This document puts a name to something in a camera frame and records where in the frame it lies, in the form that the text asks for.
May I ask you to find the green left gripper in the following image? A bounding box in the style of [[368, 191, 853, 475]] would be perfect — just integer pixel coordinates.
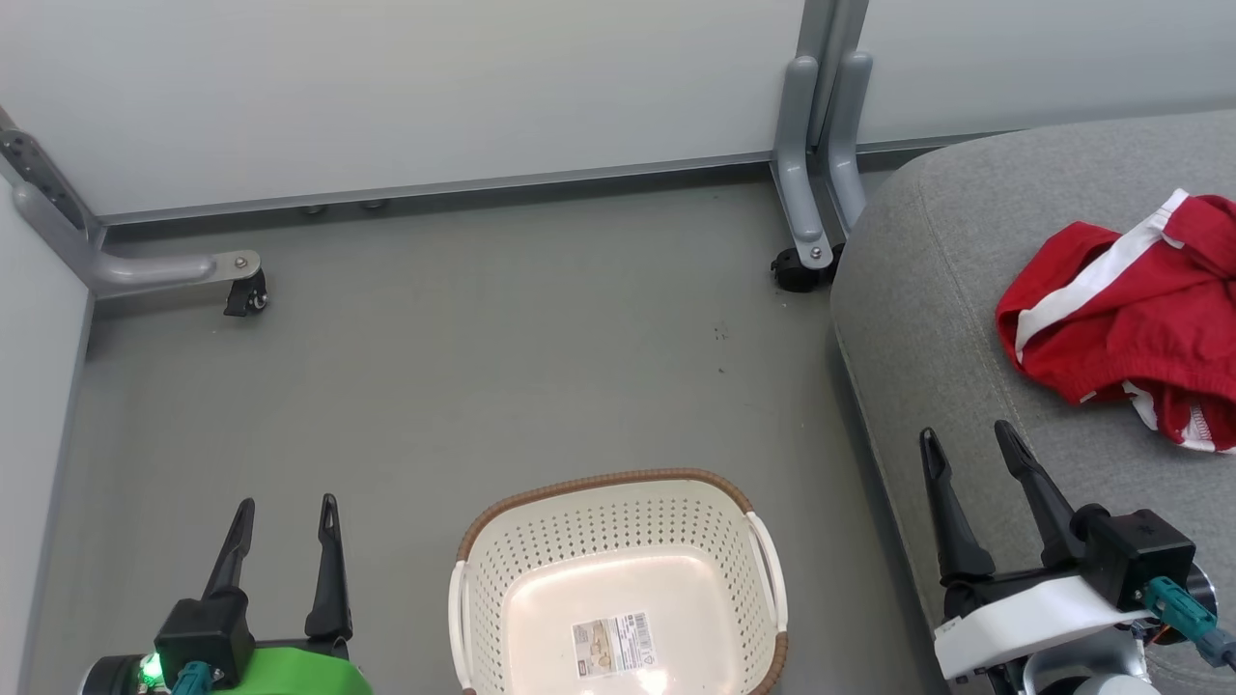
[[202, 494, 374, 695]]

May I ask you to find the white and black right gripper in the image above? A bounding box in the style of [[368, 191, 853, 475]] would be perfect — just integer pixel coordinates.
[[919, 420, 1156, 682]]

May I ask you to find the red and white garment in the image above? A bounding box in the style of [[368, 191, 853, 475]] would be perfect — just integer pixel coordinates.
[[995, 188, 1236, 455]]

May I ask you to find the cream perforated laundry basket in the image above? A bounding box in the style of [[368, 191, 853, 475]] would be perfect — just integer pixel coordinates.
[[447, 468, 790, 695]]

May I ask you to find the small black caster wheel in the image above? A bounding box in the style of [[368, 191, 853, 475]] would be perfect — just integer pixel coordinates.
[[223, 269, 270, 319]]

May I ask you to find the large black caster wheel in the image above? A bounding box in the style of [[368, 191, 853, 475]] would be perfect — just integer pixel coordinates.
[[770, 245, 843, 294]]

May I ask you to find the paper barcode label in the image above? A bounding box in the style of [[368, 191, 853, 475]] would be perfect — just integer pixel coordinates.
[[571, 611, 657, 681]]

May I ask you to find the teal right camera cable plug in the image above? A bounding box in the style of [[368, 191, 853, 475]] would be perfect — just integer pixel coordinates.
[[1142, 576, 1236, 669]]

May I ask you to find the grey corner partition post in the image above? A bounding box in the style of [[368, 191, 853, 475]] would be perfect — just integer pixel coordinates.
[[0, 104, 264, 298]]

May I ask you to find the grey partition bottom rail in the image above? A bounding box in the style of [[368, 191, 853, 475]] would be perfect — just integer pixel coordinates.
[[97, 150, 775, 229]]

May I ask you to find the grey partition post with foot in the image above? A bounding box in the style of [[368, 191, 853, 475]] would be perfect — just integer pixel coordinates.
[[771, 0, 875, 273]]

